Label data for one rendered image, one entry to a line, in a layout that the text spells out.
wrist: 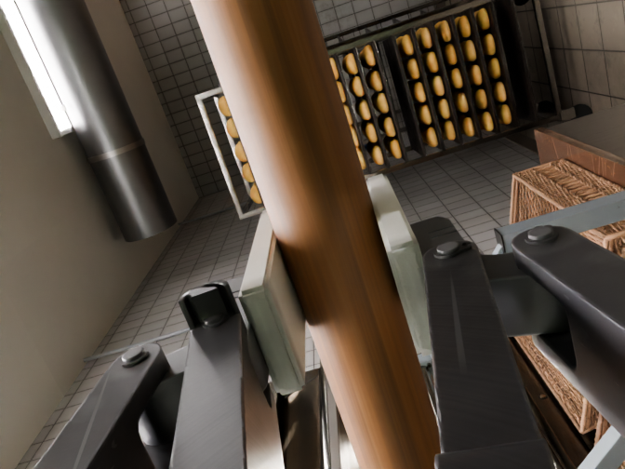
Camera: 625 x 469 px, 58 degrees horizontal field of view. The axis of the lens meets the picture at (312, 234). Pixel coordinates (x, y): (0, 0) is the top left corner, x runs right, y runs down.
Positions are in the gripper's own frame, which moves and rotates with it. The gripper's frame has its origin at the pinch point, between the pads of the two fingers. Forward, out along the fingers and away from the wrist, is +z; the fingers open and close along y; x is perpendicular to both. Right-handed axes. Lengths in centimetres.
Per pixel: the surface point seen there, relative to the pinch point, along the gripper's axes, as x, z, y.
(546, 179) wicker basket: -47, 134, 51
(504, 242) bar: -38, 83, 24
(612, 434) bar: -44, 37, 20
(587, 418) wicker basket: -90, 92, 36
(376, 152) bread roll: -53, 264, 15
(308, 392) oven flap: -96, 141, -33
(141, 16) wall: 70, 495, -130
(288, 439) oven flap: -98, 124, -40
